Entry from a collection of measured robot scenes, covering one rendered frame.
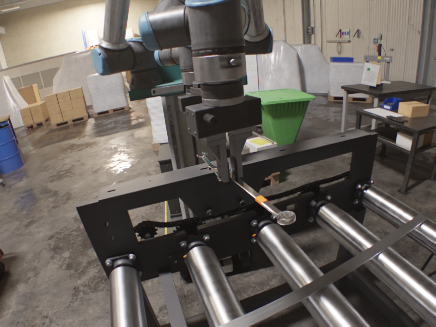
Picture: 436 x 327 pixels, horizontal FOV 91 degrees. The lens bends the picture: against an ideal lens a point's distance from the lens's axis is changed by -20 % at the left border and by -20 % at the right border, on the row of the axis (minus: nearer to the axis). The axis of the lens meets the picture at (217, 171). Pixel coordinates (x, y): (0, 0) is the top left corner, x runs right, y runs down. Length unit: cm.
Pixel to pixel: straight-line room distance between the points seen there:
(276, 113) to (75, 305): 302
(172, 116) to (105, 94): 727
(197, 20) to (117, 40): 94
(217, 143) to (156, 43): 26
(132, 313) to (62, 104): 835
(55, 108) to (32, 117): 184
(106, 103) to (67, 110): 129
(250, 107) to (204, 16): 18
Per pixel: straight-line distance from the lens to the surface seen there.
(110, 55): 135
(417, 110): 354
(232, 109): 46
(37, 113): 1049
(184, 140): 178
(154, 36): 59
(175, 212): 217
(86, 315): 217
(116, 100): 890
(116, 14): 130
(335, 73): 757
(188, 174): 92
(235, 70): 43
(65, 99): 890
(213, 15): 43
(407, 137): 326
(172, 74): 161
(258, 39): 141
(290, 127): 366
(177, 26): 57
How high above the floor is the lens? 157
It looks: 26 degrees down
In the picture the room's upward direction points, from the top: 6 degrees counter-clockwise
